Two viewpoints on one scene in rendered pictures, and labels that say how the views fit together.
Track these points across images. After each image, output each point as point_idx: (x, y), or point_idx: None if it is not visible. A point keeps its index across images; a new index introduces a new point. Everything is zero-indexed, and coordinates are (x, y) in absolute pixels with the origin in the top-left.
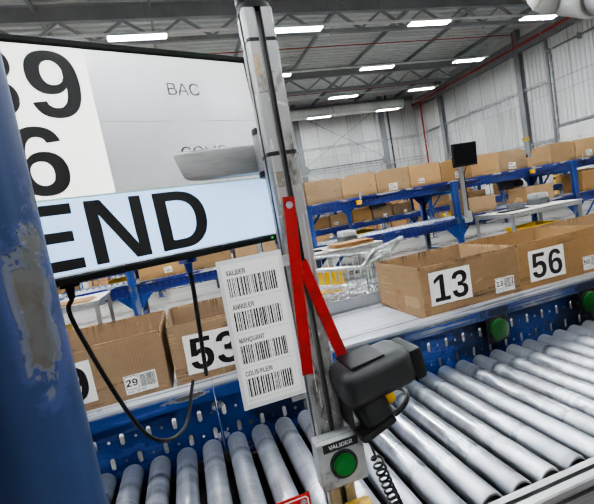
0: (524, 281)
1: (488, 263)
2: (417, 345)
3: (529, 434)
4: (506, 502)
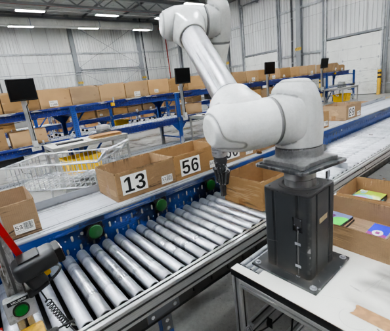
0: (178, 176)
1: (157, 168)
2: (113, 219)
3: (153, 265)
4: (128, 303)
